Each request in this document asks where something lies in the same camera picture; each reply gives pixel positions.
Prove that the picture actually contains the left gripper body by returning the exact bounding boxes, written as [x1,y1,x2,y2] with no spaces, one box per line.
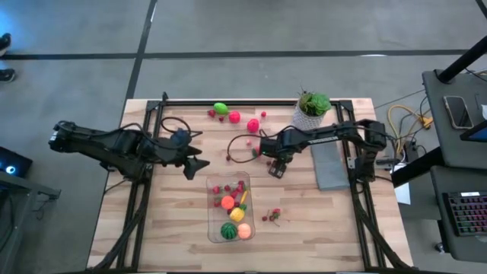
[154,141,188,168]

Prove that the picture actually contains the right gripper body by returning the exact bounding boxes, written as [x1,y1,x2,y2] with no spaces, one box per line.
[259,135,294,163]

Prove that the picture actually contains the green toy mango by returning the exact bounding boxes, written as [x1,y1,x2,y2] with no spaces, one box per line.
[212,101,231,116]

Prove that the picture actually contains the yellow toy pineapple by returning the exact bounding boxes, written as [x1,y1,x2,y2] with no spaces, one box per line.
[229,204,248,224]

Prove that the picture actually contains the clear plastic container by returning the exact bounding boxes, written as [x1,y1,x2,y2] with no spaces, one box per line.
[205,170,256,244]

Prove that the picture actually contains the peach toy fruit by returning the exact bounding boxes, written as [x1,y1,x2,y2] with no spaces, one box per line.
[237,222,253,241]

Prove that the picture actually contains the green toy watermelon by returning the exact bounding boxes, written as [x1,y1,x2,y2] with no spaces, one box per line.
[220,222,239,241]

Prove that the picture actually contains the grey foam mat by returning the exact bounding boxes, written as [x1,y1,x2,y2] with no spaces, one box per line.
[310,142,351,191]

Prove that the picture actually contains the succulent in white patterned pot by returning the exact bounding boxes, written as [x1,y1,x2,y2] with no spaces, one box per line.
[291,86,333,132]

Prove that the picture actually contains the white paper sheet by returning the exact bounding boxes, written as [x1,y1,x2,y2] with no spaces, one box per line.
[393,163,412,206]

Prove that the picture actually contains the black desk bar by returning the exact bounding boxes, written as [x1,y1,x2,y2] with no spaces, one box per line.
[390,146,444,188]

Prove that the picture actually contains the black box with blue light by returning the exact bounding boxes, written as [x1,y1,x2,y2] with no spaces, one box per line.
[0,146,33,179]

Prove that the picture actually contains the dark grey desk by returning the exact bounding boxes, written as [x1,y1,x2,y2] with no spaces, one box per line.
[421,69,487,169]
[429,165,487,263]

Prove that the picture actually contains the grey metal cart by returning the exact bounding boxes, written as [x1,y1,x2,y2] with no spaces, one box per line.
[0,170,62,274]

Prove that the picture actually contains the smartphone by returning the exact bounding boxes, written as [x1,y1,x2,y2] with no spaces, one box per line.
[443,94,475,130]

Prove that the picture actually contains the backlit keyboard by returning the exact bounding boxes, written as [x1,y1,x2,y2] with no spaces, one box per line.
[442,191,487,237]

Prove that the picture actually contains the tablet with blue screen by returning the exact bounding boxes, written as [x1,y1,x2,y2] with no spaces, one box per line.
[459,120,487,144]

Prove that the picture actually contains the black pole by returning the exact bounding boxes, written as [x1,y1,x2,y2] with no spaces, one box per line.
[435,33,487,84]

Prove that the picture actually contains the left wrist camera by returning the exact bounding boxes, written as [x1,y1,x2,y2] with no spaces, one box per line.
[170,128,192,146]

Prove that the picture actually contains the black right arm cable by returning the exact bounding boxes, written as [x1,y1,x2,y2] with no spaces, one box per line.
[227,129,285,164]

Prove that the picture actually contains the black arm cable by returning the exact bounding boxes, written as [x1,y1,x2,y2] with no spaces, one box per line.
[227,129,285,164]
[159,116,203,140]

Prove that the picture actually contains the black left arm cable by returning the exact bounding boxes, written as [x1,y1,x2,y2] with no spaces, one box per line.
[159,116,203,140]

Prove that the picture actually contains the black table frame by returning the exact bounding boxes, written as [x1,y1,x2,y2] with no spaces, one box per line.
[87,91,414,273]

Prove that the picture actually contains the yellow cable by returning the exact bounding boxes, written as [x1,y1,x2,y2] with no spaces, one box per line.
[387,104,434,153]

